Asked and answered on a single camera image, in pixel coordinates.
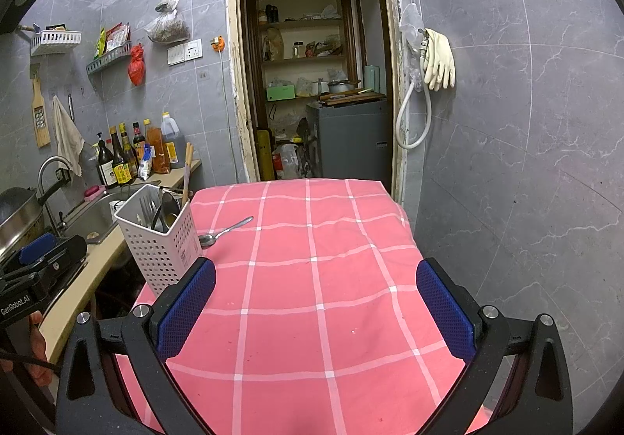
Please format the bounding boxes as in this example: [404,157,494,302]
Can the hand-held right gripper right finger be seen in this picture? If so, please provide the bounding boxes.
[416,258,573,435]

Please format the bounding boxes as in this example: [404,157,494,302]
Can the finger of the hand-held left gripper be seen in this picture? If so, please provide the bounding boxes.
[18,234,58,265]
[30,235,89,288]

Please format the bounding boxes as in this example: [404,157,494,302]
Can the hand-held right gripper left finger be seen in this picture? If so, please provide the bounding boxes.
[56,257,216,435]

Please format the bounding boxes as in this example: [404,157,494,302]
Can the white perforated utensil basket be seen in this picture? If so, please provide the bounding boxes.
[113,184,203,299]

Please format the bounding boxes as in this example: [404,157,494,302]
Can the wooden chopstick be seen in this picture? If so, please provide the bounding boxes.
[181,144,190,216]
[186,145,195,209]

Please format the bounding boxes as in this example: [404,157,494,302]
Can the person's left hand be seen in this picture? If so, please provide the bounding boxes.
[28,311,52,387]

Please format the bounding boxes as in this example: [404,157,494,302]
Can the steel wok with lid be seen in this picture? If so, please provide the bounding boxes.
[0,187,44,260]

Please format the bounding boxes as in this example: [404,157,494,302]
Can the steel sink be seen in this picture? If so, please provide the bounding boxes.
[63,184,161,246]

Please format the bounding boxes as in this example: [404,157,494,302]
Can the steel faucet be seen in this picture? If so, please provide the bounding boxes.
[38,156,74,236]

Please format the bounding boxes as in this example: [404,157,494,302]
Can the yellow label soy sauce bottle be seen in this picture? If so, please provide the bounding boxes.
[108,126,132,186]

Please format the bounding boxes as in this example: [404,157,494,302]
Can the beige towel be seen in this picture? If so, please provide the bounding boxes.
[51,95,85,177]

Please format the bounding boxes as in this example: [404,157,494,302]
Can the wooden grater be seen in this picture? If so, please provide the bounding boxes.
[32,77,51,149]

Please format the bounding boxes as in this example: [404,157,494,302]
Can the white blue seasoning bag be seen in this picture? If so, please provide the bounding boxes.
[138,145,156,181]

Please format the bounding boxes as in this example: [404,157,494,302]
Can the pink checked tablecloth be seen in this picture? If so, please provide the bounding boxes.
[117,178,493,435]

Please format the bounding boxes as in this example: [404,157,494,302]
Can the dark sauce bottle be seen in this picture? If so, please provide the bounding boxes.
[119,123,140,180]

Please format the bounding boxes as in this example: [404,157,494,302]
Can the red label sauce bottle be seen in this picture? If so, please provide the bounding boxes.
[131,120,147,163]

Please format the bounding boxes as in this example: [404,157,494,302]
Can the orange seasoning bottle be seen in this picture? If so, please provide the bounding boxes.
[145,119,171,174]

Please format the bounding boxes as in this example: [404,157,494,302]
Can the dark oil jug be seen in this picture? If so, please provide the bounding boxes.
[161,112,186,168]

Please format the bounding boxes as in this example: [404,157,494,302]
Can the yellow cylinder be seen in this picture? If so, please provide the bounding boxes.
[257,128,274,182]

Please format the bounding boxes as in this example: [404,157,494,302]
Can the clear plastic jug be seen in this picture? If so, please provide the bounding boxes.
[273,143,300,180]

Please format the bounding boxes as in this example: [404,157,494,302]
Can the red plastic bag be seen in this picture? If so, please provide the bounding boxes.
[128,44,146,86]

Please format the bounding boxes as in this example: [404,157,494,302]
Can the red seasoning packet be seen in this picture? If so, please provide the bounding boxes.
[105,23,131,52]

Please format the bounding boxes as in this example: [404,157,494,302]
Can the wooden cutting board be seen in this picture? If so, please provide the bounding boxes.
[319,91,386,107]

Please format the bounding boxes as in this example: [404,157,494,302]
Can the steel pot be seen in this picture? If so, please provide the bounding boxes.
[326,79,362,95]

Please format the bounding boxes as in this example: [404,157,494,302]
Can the cream rubber gloves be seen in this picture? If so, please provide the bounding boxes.
[423,29,456,91]

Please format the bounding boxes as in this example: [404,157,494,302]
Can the clear bag of dried goods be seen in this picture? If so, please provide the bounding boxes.
[145,0,190,45]

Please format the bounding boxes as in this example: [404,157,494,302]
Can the brown paper bag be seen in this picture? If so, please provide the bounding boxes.
[264,27,284,62]

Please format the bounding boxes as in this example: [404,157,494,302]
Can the wooden shelf unit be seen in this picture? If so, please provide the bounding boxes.
[245,0,356,182]

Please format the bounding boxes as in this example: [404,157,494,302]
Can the black cable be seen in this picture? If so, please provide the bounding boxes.
[0,348,62,375]

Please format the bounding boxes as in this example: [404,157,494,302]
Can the white hose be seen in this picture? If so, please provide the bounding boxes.
[395,38,432,149]

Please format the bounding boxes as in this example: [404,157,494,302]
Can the grey wall shelf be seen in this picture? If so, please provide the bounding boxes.
[86,41,133,74]

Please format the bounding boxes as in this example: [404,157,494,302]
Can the white wall basket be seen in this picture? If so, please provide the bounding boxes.
[30,30,82,57]

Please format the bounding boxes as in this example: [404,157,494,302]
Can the white wall socket panel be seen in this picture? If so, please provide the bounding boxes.
[167,39,203,65]

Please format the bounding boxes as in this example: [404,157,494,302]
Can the wooden door frame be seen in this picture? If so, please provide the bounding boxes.
[225,0,408,204]

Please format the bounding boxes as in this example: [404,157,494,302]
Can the clear plastic wall bag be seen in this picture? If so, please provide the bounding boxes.
[400,4,425,92]

